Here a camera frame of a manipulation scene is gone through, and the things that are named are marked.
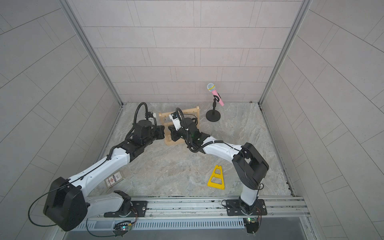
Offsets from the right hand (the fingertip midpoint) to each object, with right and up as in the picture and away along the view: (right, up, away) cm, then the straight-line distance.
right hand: (169, 127), depth 81 cm
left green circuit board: (-18, -43, -16) cm, 49 cm away
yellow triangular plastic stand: (+25, -26, -1) cm, 36 cm away
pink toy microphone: (+24, +24, +9) cm, 35 cm away
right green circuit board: (+41, -44, -13) cm, 62 cm away
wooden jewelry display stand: (-1, +6, -5) cm, 8 cm away
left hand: (-1, +1, +1) cm, 2 cm away
